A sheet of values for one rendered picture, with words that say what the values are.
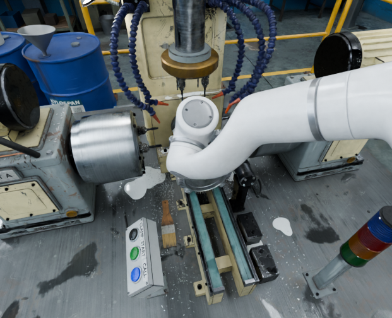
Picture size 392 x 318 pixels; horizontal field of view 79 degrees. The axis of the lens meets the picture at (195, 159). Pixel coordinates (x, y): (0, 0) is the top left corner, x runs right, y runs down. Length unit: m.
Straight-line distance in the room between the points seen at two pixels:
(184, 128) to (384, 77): 0.30
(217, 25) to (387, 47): 0.56
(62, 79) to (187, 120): 1.82
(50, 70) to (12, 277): 1.54
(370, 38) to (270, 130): 0.71
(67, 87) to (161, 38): 1.39
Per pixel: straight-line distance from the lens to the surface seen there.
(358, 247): 0.70
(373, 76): 0.35
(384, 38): 1.08
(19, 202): 0.95
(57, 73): 2.20
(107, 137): 0.81
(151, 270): 0.61
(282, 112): 0.37
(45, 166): 0.82
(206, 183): 0.89
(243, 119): 0.40
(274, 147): 0.94
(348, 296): 0.99
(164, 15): 0.95
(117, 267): 0.93
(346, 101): 0.34
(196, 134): 0.45
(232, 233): 0.82
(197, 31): 0.74
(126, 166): 0.82
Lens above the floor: 1.65
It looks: 46 degrees down
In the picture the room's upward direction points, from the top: straight up
